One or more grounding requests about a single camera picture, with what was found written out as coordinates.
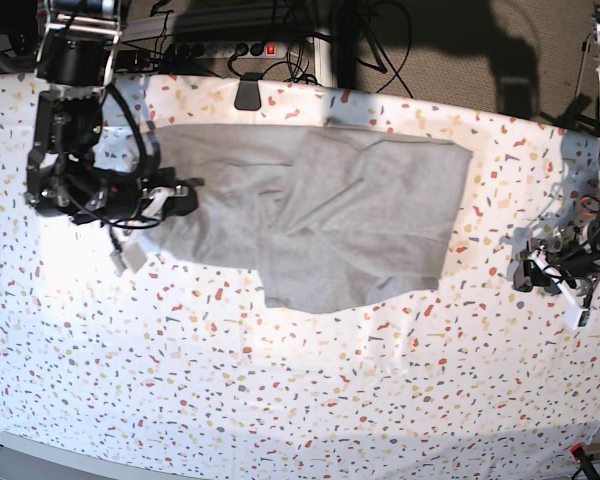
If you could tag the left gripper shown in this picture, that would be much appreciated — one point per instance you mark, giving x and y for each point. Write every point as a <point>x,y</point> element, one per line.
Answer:
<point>566,264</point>

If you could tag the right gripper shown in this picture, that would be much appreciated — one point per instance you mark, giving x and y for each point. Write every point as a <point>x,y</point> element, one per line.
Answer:
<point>159,201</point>

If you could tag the grey T-shirt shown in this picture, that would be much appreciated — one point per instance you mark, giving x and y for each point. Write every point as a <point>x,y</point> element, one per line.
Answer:
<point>329,218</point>

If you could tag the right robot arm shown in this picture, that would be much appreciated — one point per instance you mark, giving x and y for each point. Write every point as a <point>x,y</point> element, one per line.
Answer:
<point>76,58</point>

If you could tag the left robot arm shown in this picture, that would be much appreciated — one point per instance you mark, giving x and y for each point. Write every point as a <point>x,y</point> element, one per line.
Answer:
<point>590,205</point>

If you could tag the black table clamp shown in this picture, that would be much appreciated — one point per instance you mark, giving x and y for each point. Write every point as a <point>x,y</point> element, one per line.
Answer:
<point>248,96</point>

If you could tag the white power strip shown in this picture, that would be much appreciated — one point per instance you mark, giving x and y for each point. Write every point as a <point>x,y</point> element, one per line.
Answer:
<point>226,49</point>

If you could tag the terrazzo pattern table cloth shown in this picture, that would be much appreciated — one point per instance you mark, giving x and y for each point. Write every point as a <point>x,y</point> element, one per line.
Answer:
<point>182,368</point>

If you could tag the red black spring clamp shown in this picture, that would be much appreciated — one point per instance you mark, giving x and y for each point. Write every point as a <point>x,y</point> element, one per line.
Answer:
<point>587,458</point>

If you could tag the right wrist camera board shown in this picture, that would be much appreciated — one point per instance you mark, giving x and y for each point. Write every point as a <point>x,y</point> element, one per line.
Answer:
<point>130,258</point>

